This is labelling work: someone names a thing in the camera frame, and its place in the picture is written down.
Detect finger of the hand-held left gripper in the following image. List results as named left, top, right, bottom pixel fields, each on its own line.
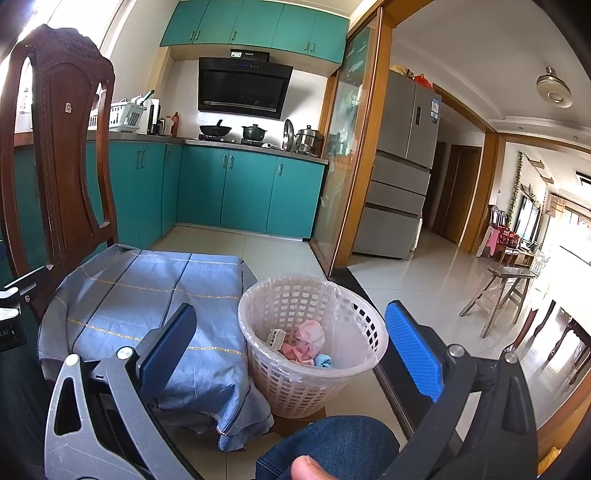
left=0, top=265, right=52, bottom=309

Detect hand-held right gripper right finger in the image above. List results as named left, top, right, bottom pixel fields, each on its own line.
left=379, top=300, right=539, bottom=480

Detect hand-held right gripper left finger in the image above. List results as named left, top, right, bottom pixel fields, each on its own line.
left=44, top=303, right=200, bottom=480

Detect large pink plastic bag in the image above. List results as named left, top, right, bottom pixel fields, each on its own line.
left=295, top=320, right=327, bottom=354

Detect small pink plastic bag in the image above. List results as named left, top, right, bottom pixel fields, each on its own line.
left=279, top=342, right=315, bottom=366

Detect white plastic mesh basket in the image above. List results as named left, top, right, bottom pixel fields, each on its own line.
left=238, top=275, right=389, bottom=419

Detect person's right hand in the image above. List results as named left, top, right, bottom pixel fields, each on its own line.
left=291, top=455, right=345, bottom=480

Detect clear plastic bin liner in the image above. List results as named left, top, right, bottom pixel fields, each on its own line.
left=238, top=275, right=389, bottom=385

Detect blue checked cloth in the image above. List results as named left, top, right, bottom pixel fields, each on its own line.
left=37, top=244, right=274, bottom=452

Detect wooden stool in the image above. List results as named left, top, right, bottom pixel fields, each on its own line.
left=459, top=264, right=539, bottom=339

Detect person's jeans leg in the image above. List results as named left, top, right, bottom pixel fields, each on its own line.
left=256, top=415, right=400, bottom=480

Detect carved wooden chair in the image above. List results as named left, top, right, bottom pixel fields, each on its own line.
left=0, top=24, right=116, bottom=319

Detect pink plastic chairs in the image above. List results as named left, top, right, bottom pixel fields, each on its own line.
left=482, top=226, right=523, bottom=260

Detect dark wooden table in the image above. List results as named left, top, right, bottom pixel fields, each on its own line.
left=512, top=300, right=591, bottom=385

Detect brown wooden door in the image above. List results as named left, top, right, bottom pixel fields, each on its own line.
left=431, top=143, right=484, bottom=246

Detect silver refrigerator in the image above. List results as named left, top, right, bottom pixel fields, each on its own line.
left=352, top=70, right=443, bottom=260

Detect white dish rack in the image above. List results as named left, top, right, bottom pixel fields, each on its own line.
left=90, top=90, right=156, bottom=133

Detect wood framed glass door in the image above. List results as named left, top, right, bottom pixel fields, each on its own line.
left=309, top=7, right=394, bottom=278

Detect grey kitchen countertop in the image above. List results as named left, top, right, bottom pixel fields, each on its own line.
left=14, top=131, right=329, bottom=166

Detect gas stove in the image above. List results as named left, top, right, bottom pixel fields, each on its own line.
left=198, top=134, right=271, bottom=145

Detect black wok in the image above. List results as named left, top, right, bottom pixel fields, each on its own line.
left=198, top=120, right=233, bottom=138

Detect stainless steel stockpot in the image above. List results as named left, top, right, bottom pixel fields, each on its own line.
left=295, top=124, right=324, bottom=156

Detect black range hood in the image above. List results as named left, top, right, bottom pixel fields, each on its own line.
left=198, top=48, right=294, bottom=121

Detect ceiling fan light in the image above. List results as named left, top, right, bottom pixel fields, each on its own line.
left=536, top=67, right=574, bottom=110

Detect teal upper kitchen cabinets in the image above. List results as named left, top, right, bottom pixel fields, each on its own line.
left=159, top=0, right=349, bottom=65

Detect green wall garland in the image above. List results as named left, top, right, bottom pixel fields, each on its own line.
left=508, top=151, right=525, bottom=227

